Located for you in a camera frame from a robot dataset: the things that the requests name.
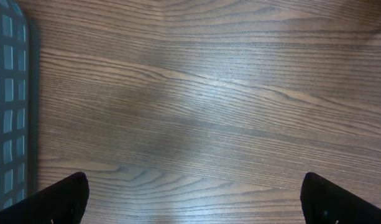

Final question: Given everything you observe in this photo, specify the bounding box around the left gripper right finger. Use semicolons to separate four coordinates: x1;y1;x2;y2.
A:
300;172;381;224

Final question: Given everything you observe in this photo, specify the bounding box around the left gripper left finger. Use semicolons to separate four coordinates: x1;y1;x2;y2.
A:
0;172;90;224

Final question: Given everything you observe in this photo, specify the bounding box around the grey plastic shopping basket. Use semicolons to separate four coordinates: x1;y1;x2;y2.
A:
0;0;40;211

